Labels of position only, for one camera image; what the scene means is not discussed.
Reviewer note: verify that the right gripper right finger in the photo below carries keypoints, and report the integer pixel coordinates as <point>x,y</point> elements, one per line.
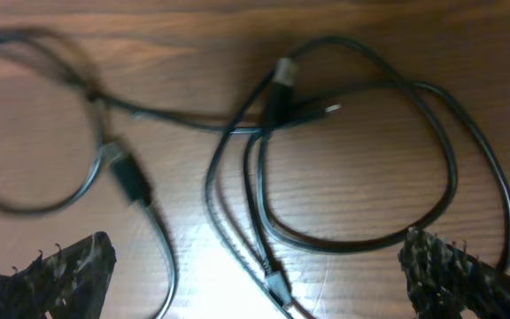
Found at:
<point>443,280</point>

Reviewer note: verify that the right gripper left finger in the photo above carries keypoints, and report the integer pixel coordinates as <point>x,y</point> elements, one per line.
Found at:
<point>71,283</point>

